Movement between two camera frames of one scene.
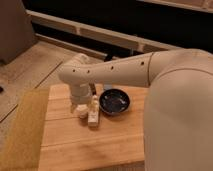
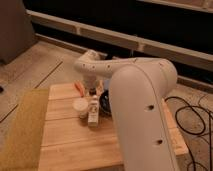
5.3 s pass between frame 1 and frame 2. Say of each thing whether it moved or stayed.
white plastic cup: stayed
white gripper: moved
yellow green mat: stayed
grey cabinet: stayed
